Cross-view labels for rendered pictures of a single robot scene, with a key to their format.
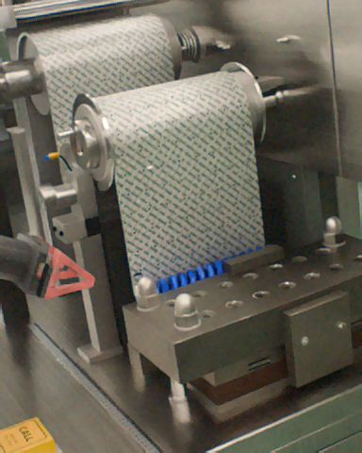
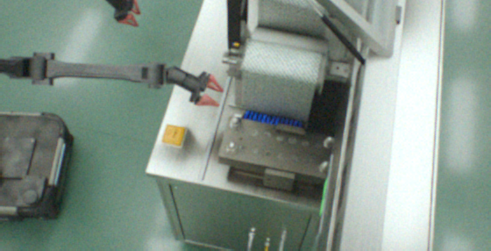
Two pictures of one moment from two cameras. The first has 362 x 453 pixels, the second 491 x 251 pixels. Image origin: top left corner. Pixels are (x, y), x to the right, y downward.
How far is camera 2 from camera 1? 1.38 m
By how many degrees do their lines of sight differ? 49
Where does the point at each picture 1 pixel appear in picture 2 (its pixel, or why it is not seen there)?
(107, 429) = (201, 148)
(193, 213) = (274, 102)
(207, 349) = (231, 161)
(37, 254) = (195, 94)
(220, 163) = (293, 95)
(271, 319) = (260, 167)
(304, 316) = (271, 175)
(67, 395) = (207, 118)
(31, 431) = (177, 133)
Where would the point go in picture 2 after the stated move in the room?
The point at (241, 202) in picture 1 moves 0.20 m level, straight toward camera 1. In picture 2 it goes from (300, 107) to (259, 146)
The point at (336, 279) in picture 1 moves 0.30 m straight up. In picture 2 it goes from (297, 168) to (307, 126)
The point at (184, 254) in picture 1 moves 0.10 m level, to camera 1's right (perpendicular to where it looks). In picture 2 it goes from (266, 109) to (290, 125)
